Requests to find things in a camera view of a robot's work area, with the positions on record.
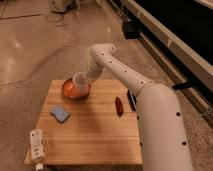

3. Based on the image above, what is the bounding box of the black box on floor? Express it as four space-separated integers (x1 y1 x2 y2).
122 21 140 39

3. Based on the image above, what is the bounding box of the white ceramic cup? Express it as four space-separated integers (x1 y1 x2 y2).
73 72 89 95

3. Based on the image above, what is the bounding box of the dark red small object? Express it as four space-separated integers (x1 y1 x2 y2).
115 97 124 116

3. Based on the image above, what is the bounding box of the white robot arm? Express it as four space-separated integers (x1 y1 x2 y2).
87 43 193 171

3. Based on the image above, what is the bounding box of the wooden table board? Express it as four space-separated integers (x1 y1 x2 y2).
24 78 158 166

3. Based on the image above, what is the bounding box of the orange ceramic bowl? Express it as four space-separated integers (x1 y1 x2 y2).
61 78 91 99

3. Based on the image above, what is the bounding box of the blue sponge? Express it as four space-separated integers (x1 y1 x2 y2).
51 106 70 123

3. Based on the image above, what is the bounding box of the black striped eraser block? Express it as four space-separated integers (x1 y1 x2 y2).
127 90 136 111

